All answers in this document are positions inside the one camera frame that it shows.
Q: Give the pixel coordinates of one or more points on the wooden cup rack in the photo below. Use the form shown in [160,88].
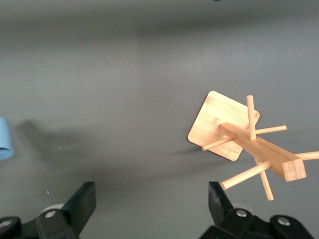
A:
[219,124]

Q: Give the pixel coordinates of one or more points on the light blue cup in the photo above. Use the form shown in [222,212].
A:
[5,139]

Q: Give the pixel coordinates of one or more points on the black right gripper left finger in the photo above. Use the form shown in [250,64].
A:
[74,211]

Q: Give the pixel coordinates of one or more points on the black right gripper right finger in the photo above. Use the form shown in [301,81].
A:
[229,219]

